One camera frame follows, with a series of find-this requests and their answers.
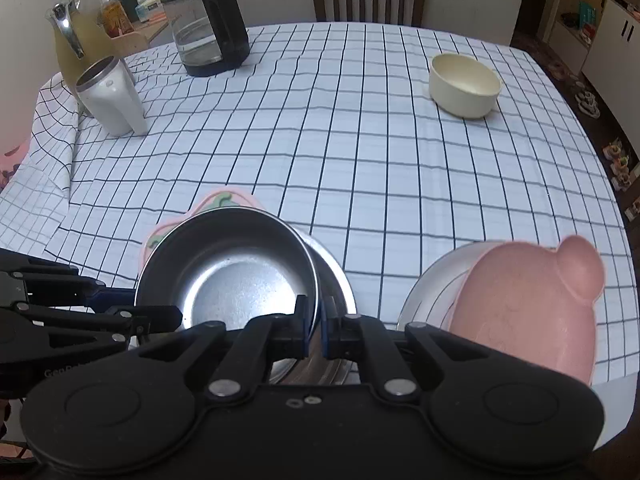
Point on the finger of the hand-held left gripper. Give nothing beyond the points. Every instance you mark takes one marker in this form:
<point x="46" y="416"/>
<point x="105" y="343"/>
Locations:
<point x="112" y="301"/>
<point x="155" y="319"/>

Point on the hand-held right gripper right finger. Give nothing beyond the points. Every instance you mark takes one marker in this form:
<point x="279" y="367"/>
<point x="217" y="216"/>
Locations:
<point x="327" y="337"/>

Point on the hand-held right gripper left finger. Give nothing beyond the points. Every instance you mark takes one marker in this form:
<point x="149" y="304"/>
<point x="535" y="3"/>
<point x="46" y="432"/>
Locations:
<point x="301" y="332"/>

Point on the stainless steel bowl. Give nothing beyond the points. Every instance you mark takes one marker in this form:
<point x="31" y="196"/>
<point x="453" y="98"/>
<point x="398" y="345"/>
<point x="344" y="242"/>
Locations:
<point x="230" y="280"/>
<point x="340" y="300"/>

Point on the white plate with black rim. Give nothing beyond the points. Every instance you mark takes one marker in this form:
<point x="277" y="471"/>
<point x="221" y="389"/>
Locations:
<point x="430" y="280"/>

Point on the pink bear-shaped plate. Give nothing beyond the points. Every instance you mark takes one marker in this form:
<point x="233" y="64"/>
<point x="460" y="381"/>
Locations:
<point x="525" y="305"/>

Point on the pink plate with green print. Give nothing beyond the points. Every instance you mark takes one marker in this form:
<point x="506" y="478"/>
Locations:
<point x="210" y="200"/>

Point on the white checked tablecloth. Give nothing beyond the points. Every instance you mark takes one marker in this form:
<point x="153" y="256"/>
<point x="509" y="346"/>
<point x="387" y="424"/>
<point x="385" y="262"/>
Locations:
<point x="350" y="160"/>

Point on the white steel-lined mug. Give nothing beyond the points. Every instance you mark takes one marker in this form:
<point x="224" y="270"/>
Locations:
<point x="112" y="100"/>

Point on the yellow thermos jug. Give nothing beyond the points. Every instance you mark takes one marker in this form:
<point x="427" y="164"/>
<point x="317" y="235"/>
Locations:
<point x="92" y="40"/>

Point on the wooden side cabinet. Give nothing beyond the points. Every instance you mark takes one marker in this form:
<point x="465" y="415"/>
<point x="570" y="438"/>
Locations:
<point x="145" y="37"/>

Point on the cream bowl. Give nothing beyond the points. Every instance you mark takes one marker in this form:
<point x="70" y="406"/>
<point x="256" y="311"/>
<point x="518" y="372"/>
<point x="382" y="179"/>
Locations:
<point x="465" y="95"/>

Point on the glass coffee carafe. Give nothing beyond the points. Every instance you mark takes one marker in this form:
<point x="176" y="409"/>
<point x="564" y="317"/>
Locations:
<point x="210" y="35"/>

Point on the orange labelled jar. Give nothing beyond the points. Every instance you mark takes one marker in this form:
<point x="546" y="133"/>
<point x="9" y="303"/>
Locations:
<point x="115" y="17"/>

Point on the dark green box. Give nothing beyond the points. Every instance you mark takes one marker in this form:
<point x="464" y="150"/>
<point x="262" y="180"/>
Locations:
<point x="142" y="2"/>

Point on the patterned slippers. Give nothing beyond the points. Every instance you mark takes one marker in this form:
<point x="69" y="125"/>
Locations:
<point x="587" y="100"/>
<point x="618" y="165"/>

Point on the white storage cabinet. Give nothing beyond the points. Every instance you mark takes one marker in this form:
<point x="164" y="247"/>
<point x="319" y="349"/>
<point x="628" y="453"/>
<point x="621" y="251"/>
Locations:
<point x="615" y="45"/>

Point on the teal shelf item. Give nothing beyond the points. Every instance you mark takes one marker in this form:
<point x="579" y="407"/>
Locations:
<point x="588" y="12"/>

